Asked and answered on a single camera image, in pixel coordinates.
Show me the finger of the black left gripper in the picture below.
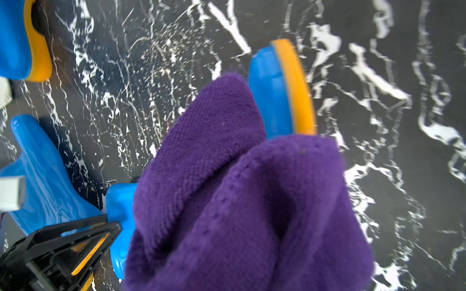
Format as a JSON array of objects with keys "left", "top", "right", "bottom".
[{"left": 1, "top": 215, "right": 123, "bottom": 291}]

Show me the purple cloth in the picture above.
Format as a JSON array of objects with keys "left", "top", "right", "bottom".
[{"left": 124, "top": 74, "right": 374, "bottom": 291}]

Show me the blue rubber boot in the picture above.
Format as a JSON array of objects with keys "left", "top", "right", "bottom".
[
  {"left": 1, "top": 115, "right": 101, "bottom": 235},
  {"left": 1, "top": 0, "right": 53, "bottom": 82},
  {"left": 106, "top": 39, "right": 317, "bottom": 280}
]

